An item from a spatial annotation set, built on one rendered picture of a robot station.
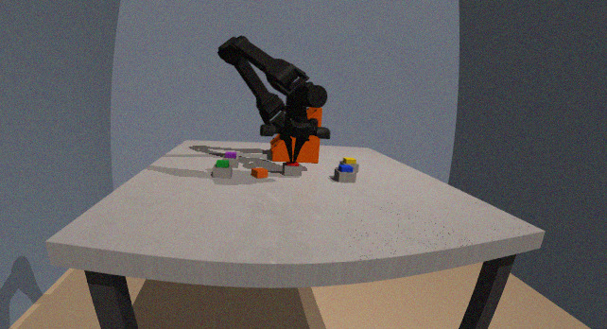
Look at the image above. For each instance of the blue button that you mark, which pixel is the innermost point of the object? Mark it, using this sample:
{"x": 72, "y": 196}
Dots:
{"x": 345, "y": 173}

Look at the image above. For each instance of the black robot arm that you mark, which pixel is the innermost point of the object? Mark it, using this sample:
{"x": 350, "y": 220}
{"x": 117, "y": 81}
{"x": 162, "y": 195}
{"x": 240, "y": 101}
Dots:
{"x": 281, "y": 74}

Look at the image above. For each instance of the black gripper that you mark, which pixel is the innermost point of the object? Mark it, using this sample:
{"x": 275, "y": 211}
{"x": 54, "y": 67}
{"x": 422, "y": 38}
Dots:
{"x": 269, "y": 130}

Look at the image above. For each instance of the green button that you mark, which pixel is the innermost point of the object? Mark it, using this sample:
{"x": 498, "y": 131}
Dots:
{"x": 222, "y": 169}

